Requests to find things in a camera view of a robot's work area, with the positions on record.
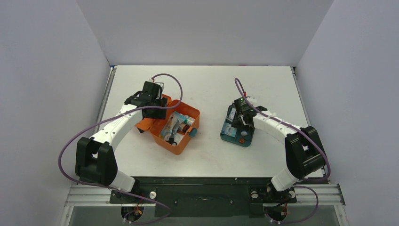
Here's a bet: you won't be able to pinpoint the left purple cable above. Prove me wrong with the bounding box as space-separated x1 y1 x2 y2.
57 73 184 225

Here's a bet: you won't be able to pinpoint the brown bottle orange cap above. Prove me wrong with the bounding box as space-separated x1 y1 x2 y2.
179 123 190 134

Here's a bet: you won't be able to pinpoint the teal divided tray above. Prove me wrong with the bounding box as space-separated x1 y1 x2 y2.
220 104 255 147

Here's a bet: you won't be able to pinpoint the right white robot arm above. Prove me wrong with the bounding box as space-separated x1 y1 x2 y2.
227 97 327 201

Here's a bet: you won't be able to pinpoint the blue snack packet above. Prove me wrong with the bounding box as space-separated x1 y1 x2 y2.
159 112 184 140

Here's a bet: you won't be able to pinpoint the orange plastic medicine box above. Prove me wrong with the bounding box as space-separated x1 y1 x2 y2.
136 102 200 155

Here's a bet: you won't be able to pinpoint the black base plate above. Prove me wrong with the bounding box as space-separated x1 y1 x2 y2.
109 176 328 219

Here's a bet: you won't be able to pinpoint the black scissors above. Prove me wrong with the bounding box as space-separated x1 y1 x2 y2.
167 120 181 146

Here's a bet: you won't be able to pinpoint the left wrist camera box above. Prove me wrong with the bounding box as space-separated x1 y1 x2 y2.
149 79 165 90

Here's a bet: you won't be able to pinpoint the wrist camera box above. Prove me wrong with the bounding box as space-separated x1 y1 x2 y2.
243 96 257 105
149 79 165 90

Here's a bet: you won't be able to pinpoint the small teal wipe packet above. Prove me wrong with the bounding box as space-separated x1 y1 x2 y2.
223 124 237 137

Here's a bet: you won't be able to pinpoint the white bottle green label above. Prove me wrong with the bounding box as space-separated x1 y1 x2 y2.
184 115 195 126

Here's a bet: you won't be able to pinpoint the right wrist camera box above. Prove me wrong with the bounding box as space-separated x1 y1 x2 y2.
243 96 257 105

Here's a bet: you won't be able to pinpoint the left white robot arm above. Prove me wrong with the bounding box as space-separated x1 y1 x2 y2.
75 81 168 202

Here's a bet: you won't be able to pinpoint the white blue tube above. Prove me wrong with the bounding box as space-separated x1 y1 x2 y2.
240 130 248 137

